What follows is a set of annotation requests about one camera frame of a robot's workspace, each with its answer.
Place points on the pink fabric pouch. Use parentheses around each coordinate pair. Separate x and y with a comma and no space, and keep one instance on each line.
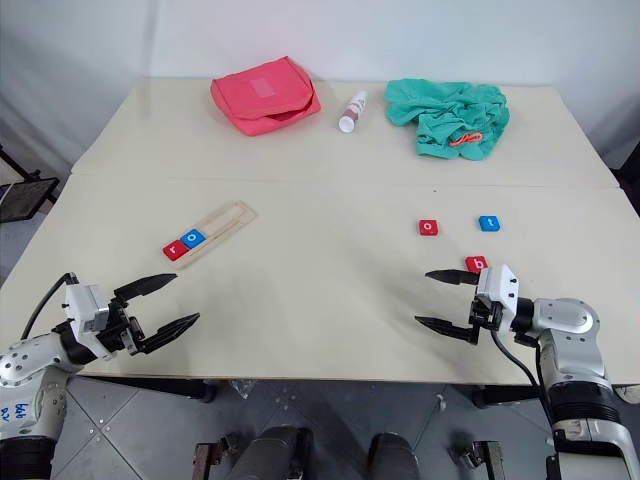
(255,95)

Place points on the red letter tile o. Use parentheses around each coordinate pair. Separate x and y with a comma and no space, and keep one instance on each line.
(429,227)

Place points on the clear plastic scrap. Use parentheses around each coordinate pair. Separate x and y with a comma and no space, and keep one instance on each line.
(242,389)

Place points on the dark object beside table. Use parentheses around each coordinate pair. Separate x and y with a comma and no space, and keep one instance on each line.
(630,170)

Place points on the rusty metal bracket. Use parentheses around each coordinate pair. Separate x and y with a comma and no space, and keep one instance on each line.
(205,457)
(487,460)

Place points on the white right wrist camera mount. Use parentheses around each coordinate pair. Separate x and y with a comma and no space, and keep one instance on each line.
(500,285)

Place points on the dark rounded shape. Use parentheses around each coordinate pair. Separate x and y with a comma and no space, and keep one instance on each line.
(395,457)
(272,455)

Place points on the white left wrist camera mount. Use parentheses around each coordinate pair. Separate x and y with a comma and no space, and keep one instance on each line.
(82,305)

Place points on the red letter tile r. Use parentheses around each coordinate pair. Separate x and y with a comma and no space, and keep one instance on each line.
(174,251)

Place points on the blue letter tile o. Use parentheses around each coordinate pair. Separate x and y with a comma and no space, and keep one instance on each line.
(192,240)

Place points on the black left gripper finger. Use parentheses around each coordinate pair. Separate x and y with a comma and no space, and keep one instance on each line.
(150,284)
(167,332)

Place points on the crumpled green cloth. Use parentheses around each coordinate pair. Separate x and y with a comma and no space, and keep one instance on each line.
(440,110)

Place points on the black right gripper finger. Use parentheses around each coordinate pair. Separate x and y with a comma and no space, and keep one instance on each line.
(452,330)
(455,277)

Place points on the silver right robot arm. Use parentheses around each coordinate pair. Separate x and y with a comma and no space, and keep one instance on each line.
(570,320)

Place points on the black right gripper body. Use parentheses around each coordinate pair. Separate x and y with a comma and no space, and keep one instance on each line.
(484,315)

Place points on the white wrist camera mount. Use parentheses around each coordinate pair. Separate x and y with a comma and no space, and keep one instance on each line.
(82,305)
(500,285)

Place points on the black metal stand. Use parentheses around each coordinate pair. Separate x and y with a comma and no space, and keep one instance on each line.
(25,197)

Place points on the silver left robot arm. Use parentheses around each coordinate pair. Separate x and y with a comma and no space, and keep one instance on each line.
(25,365)

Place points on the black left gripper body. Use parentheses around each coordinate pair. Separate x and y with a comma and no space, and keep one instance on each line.
(117,330)

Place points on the wooden letter tray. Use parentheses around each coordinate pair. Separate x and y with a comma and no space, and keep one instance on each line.
(225,222)

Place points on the small white bottle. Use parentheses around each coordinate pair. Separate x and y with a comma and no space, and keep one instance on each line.
(352,112)

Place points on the red letter tile b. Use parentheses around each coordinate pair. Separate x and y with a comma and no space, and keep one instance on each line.
(475,263)

